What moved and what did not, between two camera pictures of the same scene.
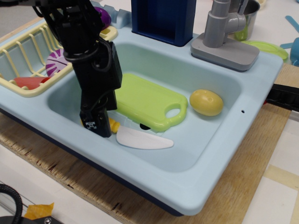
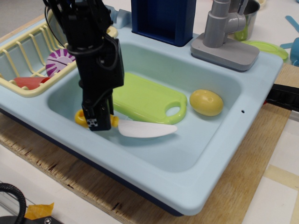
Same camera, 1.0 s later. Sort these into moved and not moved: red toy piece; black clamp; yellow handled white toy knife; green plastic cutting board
Moved: yellow handled white toy knife
Not moved: green plastic cutting board; black clamp; red toy piece
